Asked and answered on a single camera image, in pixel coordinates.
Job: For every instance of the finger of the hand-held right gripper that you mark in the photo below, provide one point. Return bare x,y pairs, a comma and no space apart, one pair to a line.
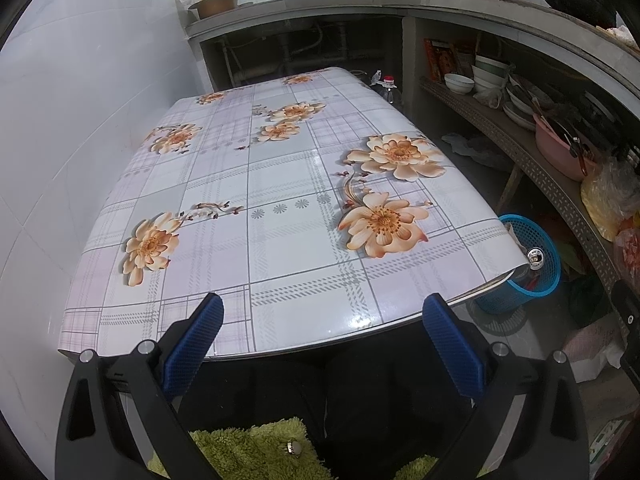
627,325

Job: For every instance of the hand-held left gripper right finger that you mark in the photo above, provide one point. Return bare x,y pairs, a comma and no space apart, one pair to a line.
452,350

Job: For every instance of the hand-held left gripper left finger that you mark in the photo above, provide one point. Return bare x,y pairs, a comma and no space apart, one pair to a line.
195,345

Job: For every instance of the blue plastic basket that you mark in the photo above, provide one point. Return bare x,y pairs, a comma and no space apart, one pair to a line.
545,270

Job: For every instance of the pink white plastic bag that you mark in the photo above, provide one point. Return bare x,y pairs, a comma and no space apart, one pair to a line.
590,345

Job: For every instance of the dark green bag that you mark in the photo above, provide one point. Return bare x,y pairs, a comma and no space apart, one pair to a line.
590,300

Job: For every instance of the red printed plastic bag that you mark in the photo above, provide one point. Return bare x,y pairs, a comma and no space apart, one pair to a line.
630,252

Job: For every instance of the person's dark trousers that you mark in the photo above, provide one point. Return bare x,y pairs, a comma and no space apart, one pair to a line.
375,400

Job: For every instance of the orange green packet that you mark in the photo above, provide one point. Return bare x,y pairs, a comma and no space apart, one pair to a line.
567,252

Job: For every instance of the metal can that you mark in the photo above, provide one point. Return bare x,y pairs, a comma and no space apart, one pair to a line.
534,259

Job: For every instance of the white green carton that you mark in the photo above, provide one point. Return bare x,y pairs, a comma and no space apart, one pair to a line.
607,440

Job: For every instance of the clear bag with yellow contents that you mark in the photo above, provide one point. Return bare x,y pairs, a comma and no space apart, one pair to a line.
600,205

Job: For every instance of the grey perforated shelf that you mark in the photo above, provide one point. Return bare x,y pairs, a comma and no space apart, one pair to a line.
550,180

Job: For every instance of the pink basin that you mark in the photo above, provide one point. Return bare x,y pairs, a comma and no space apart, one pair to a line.
550,150

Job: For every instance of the floral tablecloth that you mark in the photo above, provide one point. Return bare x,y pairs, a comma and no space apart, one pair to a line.
280,170

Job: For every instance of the crumpled grey white bag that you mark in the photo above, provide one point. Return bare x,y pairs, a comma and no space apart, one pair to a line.
475,150

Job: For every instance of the crumpled white plastic bag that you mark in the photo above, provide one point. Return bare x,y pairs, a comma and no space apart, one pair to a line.
487,100

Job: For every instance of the cooking oil bottle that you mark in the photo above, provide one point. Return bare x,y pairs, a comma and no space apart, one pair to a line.
392,92

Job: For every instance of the small white bowl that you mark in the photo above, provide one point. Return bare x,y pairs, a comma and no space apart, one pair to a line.
457,85

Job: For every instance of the stacked white bowls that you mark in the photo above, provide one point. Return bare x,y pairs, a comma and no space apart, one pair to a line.
490,72

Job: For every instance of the red seasoning packet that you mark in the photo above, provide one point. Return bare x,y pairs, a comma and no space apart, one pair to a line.
440,60

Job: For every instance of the metal basin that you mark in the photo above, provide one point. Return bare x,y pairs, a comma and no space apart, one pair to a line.
215,4

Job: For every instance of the grey concrete kitchen counter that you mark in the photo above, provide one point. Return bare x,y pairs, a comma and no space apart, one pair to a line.
350,7

